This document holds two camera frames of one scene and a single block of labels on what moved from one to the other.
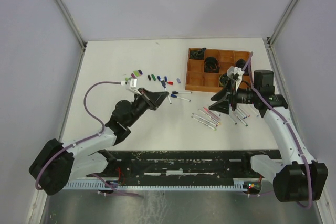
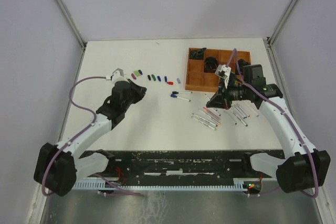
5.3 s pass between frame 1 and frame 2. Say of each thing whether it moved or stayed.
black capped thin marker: stayed
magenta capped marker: stayed
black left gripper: moved
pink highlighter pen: stayed
